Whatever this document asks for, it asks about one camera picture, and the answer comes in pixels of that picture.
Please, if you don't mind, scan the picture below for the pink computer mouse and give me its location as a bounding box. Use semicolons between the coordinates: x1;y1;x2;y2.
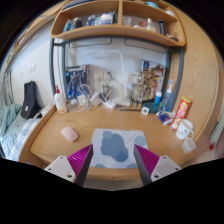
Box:
61;126;79;142

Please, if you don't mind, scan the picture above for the wooden wall shelf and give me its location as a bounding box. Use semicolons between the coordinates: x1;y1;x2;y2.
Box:
51;0;186;47

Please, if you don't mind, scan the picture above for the small white desk clock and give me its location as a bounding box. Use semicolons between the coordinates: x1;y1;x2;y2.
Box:
141;107;149;115

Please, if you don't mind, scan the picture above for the white mug with face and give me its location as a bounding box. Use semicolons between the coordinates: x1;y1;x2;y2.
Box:
176;119;194;140

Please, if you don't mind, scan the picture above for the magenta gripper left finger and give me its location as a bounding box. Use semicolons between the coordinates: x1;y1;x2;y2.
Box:
45;144;93;186

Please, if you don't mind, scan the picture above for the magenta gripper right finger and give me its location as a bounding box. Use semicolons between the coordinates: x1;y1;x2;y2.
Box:
133;145;180;186

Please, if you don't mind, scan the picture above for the teal blanket on bed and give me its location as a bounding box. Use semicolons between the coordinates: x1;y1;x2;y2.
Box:
0;104;21;136

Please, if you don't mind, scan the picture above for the blue cloud mouse pad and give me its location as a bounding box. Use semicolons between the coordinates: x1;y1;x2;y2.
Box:
90;129;148;169

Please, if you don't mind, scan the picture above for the blue figure box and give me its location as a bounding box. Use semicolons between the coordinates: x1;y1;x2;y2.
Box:
65;65;90;100

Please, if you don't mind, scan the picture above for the blue spray bottle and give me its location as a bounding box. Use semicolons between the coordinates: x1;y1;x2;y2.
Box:
160;79;173;111

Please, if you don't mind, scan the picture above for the white power strip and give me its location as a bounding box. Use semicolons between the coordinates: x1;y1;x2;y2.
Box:
103;100;116;110

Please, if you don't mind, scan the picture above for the clear plastic cup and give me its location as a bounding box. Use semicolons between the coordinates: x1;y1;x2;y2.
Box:
182;138;196;154

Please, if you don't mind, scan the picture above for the white red-capped lotion bottle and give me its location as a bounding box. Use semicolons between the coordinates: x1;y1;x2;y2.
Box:
54;86;67;113

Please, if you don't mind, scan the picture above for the red yellow chips can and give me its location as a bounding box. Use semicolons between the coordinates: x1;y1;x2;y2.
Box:
171;97;191;130

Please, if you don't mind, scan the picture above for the wooden model figure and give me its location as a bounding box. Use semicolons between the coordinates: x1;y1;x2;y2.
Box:
132;68;164;107

